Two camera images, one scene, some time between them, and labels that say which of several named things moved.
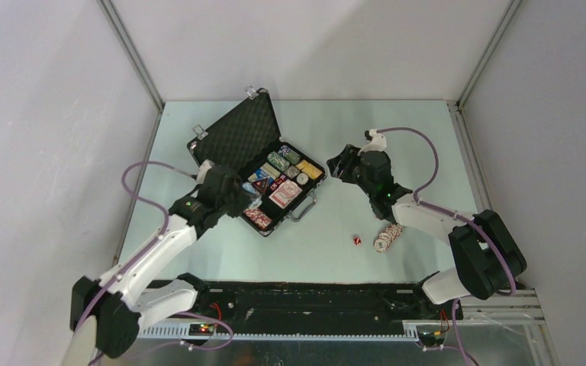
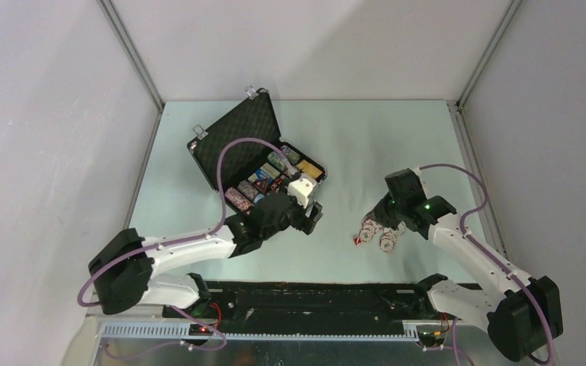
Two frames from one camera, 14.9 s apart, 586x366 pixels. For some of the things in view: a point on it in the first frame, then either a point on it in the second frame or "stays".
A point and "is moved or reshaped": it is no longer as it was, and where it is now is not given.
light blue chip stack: x=249 y=187 is moved or reshaped
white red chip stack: x=390 y=233 is moved or reshaped
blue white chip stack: x=289 y=154 stays
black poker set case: x=247 y=140 stays
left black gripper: x=242 y=200 to x=313 y=214
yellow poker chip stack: x=309 y=169 stays
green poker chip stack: x=278 y=161 stays
